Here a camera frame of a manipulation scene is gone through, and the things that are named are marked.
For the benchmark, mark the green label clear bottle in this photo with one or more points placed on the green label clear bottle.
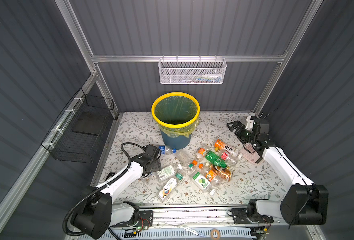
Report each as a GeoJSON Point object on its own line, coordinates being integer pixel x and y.
{"type": "Point", "coordinates": [168, 171]}

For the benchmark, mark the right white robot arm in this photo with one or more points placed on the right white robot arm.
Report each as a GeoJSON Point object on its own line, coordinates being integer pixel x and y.
{"type": "Point", "coordinates": [304, 203]}

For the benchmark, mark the orange white label bottle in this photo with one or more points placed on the orange white label bottle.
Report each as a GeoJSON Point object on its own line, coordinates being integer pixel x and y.
{"type": "Point", "coordinates": [231, 150]}

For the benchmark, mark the clear crushed bottle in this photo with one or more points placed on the clear crushed bottle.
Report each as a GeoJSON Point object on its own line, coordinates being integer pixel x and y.
{"type": "Point", "coordinates": [183, 157]}

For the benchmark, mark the white tube in basket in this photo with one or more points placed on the white tube in basket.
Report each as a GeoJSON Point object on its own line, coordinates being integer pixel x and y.
{"type": "Point", "coordinates": [211, 77]}

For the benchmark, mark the brown tea bottle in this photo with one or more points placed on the brown tea bottle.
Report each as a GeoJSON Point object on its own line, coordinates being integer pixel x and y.
{"type": "Point", "coordinates": [223, 173]}

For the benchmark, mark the white wire wall basket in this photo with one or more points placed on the white wire wall basket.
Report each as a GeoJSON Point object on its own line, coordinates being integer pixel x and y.
{"type": "Point", "coordinates": [184, 71]}

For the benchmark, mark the orange label bottle near lime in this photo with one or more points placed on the orange label bottle near lime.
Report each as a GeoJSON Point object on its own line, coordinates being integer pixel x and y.
{"type": "Point", "coordinates": [207, 171]}

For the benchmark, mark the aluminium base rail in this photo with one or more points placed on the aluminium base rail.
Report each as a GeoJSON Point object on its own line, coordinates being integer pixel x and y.
{"type": "Point", "coordinates": [189, 214]}

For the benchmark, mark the tape roll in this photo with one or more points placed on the tape roll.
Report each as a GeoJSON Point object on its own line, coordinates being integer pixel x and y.
{"type": "Point", "coordinates": [215, 234]}

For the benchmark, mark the teal bin yellow rim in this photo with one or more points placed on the teal bin yellow rim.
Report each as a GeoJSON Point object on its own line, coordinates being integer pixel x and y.
{"type": "Point", "coordinates": [177, 115]}

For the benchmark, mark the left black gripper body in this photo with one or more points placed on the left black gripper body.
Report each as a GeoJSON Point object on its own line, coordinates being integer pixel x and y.
{"type": "Point", "coordinates": [156, 165]}

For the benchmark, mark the green plastic bottle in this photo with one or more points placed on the green plastic bottle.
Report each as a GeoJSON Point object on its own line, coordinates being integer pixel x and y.
{"type": "Point", "coordinates": [216, 160]}

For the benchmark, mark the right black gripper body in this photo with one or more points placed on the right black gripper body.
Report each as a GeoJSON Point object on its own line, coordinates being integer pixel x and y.
{"type": "Point", "coordinates": [244, 135]}

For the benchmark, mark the lime label clear bottle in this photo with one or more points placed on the lime label clear bottle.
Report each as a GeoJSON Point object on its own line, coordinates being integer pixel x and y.
{"type": "Point", "coordinates": [200, 180]}

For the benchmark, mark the white colourful label bottle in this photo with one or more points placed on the white colourful label bottle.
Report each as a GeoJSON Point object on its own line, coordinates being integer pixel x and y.
{"type": "Point", "coordinates": [170, 186]}

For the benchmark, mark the blue label water bottle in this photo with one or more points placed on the blue label water bottle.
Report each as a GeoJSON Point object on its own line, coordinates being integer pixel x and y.
{"type": "Point", "coordinates": [167, 150]}

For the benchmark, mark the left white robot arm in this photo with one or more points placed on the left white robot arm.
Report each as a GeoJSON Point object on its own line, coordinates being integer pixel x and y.
{"type": "Point", "coordinates": [107, 192]}

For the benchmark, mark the pink label clear bottle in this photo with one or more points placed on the pink label clear bottle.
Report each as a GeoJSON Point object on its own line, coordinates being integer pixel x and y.
{"type": "Point", "coordinates": [226, 156]}

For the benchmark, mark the orange label small bottle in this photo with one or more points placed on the orange label small bottle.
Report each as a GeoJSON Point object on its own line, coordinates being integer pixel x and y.
{"type": "Point", "coordinates": [201, 153]}

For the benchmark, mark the floral table mat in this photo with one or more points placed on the floral table mat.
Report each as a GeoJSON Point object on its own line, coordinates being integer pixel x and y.
{"type": "Point", "coordinates": [248, 181]}

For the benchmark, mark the black wire side basket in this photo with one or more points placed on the black wire side basket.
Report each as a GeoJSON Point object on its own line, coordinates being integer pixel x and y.
{"type": "Point", "coordinates": [82, 130]}

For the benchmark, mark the orange cap clear bottle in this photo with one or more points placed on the orange cap clear bottle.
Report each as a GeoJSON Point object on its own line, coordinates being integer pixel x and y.
{"type": "Point", "coordinates": [195, 165]}

